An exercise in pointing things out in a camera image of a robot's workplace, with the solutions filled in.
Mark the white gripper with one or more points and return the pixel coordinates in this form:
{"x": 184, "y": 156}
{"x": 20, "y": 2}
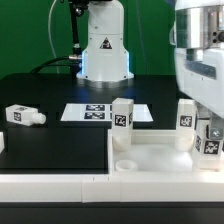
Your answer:
{"x": 199, "y": 66}

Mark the white square tabletop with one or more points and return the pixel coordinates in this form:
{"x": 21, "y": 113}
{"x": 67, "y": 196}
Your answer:
{"x": 153, "y": 151}

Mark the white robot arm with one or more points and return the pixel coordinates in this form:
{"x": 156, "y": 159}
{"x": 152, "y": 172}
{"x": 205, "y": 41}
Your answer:
{"x": 105, "y": 61}

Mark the white front fence bar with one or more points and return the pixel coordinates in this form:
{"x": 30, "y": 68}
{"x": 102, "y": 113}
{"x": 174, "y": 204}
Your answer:
{"x": 152, "y": 187}

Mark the white marker base sheet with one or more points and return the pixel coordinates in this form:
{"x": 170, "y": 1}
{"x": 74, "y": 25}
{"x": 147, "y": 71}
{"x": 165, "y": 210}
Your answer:
{"x": 102, "y": 112}

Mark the white left fence piece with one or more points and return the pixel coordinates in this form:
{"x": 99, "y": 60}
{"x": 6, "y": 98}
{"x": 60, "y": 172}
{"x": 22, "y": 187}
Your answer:
{"x": 1, "y": 142}

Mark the black camera pole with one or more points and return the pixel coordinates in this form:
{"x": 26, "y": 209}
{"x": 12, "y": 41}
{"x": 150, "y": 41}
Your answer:
{"x": 77, "y": 8}

